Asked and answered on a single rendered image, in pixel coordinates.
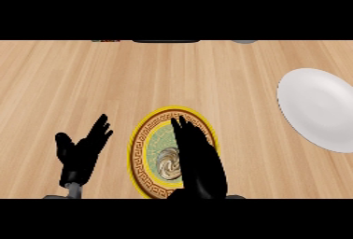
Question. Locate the grey round object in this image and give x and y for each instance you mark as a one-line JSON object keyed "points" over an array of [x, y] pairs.
{"points": [[243, 41]]}

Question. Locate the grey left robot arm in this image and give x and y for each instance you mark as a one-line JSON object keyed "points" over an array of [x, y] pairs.
{"points": [[63, 192]]}

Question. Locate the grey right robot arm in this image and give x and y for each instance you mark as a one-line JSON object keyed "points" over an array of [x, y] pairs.
{"points": [[235, 196]]}

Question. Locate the swirled frosting cupcake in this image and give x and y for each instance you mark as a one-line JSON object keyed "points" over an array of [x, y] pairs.
{"points": [[167, 163]]}

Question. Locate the dark flat appliance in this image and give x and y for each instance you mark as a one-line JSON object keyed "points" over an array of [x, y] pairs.
{"points": [[165, 41]]}

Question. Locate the yellow patterned plate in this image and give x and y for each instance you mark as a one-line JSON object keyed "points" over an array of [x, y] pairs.
{"points": [[149, 155]]}

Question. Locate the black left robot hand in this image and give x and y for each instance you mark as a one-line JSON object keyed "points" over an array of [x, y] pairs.
{"points": [[82, 155]]}

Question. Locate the white plate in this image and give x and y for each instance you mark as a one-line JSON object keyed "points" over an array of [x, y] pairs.
{"points": [[320, 109]]}

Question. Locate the dark patterned object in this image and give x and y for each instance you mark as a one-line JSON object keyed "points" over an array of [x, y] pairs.
{"points": [[105, 40]]}

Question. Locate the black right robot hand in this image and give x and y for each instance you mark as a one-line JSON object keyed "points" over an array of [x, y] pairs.
{"points": [[199, 161]]}

